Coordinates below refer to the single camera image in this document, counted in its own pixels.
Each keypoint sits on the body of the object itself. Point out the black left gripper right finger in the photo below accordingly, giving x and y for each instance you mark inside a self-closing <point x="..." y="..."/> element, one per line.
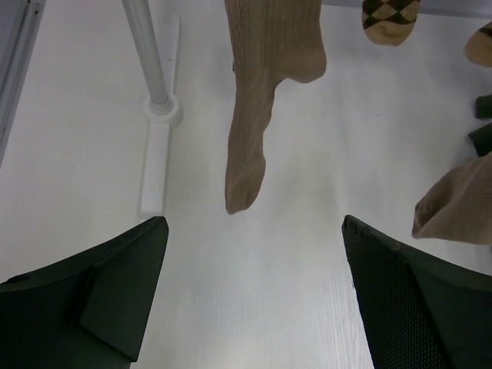
<point x="418" y="311"/>

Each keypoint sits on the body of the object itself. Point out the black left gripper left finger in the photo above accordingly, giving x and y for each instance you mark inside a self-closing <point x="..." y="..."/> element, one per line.
<point x="89" y="310"/>

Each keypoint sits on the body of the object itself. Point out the beige ribbed sock striped cuff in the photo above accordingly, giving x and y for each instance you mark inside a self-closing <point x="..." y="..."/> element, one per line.
<point x="271" y="41"/>

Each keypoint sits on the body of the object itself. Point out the white and steel clothes rack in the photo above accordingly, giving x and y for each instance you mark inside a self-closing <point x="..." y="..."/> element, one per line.
<point x="158" y="47"/>

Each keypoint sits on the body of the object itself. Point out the brown argyle sock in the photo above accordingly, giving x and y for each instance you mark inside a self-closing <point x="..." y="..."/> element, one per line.
<point x="389" y="22"/>
<point x="478" y="49"/>

